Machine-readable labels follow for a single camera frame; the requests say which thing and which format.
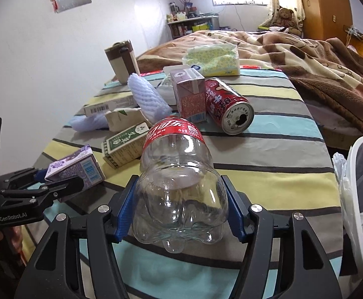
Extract clear plastic bottle red label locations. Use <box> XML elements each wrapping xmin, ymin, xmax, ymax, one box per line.
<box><xmin>132</xmin><ymin>116</ymin><xmax>230</xmax><ymax>253</ymax></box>

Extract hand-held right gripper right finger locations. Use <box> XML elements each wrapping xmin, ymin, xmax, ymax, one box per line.
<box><xmin>220</xmin><ymin>174</ymin><xmax>347</xmax><ymax>299</ymax></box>

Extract brown and cream tumbler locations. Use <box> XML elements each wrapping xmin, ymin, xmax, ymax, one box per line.
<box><xmin>104</xmin><ymin>40</ymin><xmax>140</xmax><ymax>84</ymax></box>

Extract pink drink carton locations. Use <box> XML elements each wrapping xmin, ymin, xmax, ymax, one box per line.
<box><xmin>170</xmin><ymin>68</ymin><xmax>207</xmax><ymax>124</ymax></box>

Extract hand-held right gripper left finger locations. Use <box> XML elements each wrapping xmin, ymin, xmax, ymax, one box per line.
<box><xmin>16</xmin><ymin>174</ymin><xmax>141</xmax><ymax>299</ymax></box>

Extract white foam fruit net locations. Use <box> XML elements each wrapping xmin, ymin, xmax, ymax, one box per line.
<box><xmin>71</xmin><ymin>112</ymin><xmax>110</xmax><ymax>132</ymax></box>
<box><xmin>128</xmin><ymin>73</ymin><xmax>173</xmax><ymax>124</ymax></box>

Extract white trash bin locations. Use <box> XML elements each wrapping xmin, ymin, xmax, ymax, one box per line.
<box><xmin>343</xmin><ymin>135</ymin><xmax>363</xmax><ymax>275</ymax></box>

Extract brown teddy bear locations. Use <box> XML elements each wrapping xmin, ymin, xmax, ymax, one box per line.
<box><xmin>272</xmin><ymin>7</ymin><xmax>303</xmax><ymax>36</ymax></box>

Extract cluttered white shelf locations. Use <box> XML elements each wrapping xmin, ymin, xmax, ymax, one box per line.
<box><xmin>166</xmin><ymin>14</ymin><xmax>221</xmax><ymax>41</ymax></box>

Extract brown patterned blanket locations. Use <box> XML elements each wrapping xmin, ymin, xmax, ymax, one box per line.
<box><xmin>136</xmin><ymin>29</ymin><xmax>363</xmax><ymax>138</ymax></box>

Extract white and purple long box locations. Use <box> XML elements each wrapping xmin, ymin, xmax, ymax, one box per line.
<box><xmin>83</xmin><ymin>96</ymin><xmax>138</xmax><ymax>116</ymax></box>

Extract purple drink carton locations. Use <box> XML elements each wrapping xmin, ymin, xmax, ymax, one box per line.
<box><xmin>44</xmin><ymin>145</ymin><xmax>106</xmax><ymax>203</ymax></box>

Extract wooden wardrobe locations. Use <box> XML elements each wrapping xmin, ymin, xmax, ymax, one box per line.
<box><xmin>295</xmin><ymin>0</ymin><xmax>355</xmax><ymax>42</ymax></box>

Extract white plastic bag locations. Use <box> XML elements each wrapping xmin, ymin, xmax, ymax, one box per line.
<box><xmin>332</xmin><ymin>152</ymin><xmax>356</xmax><ymax>225</ymax></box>

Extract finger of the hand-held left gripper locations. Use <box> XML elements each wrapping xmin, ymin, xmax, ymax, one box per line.
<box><xmin>1</xmin><ymin>167</ymin><xmax>46</xmax><ymax>190</ymax></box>
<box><xmin>1</xmin><ymin>176</ymin><xmax>85</xmax><ymax>208</ymax></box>

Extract yellow-green tissue pack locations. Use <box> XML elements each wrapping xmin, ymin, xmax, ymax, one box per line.
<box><xmin>182</xmin><ymin>45</ymin><xmax>241</xmax><ymax>77</ymax></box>

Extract red patterned cloth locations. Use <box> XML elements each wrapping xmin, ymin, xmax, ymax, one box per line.
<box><xmin>242</xmin><ymin>65</ymin><xmax>282</xmax><ymax>71</ymax></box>

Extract beige carton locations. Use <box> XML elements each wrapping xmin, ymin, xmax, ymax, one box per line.
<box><xmin>105</xmin><ymin>107</ymin><xmax>149</xmax><ymax>132</ymax></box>

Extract red drink can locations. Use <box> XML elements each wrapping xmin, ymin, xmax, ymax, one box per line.
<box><xmin>205</xmin><ymin>78</ymin><xmax>254</xmax><ymax>136</ymax></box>

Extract green and cream box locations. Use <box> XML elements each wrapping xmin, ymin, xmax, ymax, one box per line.
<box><xmin>101</xmin><ymin>122</ymin><xmax>151</xmax><ymax>169</ymax></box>

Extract person's left hand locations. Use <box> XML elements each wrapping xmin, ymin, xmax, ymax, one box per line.
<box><xmin>0</xmin><ymin>224</ymin><xmax>24</xmax><ymax>268</ymax></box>

